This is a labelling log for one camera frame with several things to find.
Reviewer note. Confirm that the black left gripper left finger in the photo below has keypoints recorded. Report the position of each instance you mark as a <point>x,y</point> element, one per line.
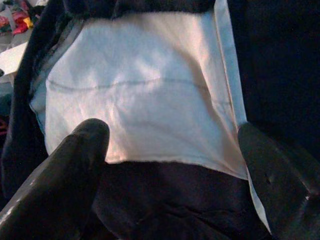
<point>55,185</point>

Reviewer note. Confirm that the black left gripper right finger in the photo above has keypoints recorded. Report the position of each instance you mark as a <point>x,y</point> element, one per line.
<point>287,190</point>

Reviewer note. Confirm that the black garment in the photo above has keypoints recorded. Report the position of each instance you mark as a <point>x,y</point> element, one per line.
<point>162,100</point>

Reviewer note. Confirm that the white storage box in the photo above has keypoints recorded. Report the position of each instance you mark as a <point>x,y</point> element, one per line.
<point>12,56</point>

